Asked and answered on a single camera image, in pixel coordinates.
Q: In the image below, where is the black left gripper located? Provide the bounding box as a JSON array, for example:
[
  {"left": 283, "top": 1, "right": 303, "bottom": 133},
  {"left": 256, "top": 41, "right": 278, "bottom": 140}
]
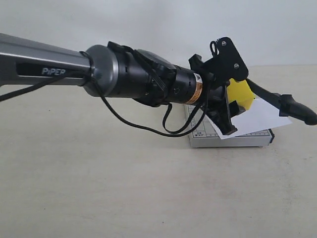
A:
[{"left": 189, "top": 54, "right": 245, "bottom": 135}]

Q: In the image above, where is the yellow cube block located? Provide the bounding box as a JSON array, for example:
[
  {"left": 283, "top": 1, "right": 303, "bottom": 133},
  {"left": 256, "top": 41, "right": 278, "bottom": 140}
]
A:
[{"left": 227, "top": 78, "right": 255, "bottom": 110}]

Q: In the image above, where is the white paper sheet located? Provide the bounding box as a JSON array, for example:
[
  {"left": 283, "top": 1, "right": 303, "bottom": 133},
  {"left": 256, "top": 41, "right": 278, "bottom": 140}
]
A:
[{"left": 210, "top": 98, "right": 292, "bottom": 139}]

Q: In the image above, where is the black cutter blade arm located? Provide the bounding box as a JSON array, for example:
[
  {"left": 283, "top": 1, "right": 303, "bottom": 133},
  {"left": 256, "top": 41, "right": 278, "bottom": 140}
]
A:
[{"left": 246, "top": 78, "right": 317, "bottom": 125}]

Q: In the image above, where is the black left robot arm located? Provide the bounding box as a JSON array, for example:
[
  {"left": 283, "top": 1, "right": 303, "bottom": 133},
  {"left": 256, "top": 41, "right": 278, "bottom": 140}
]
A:
[{"left": 0, "top": 34, "right": 248, "bottom": 135}]

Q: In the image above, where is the grey paper cutter base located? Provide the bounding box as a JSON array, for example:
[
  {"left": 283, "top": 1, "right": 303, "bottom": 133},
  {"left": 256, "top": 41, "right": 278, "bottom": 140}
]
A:
[{"left": 188, "top": 117, "right": 275, "bottom": 148}]

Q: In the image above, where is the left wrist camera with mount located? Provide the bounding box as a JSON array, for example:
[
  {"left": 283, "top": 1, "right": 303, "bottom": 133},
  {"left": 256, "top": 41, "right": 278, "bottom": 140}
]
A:
[{"left": 200, "top": 37, "right": 249, "bottom": 83}]

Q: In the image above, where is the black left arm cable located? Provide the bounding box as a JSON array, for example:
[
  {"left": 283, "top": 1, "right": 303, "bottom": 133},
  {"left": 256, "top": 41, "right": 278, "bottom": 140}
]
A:
[{"left": 0, "top": 42, "right": 211, "bottom": 136}]

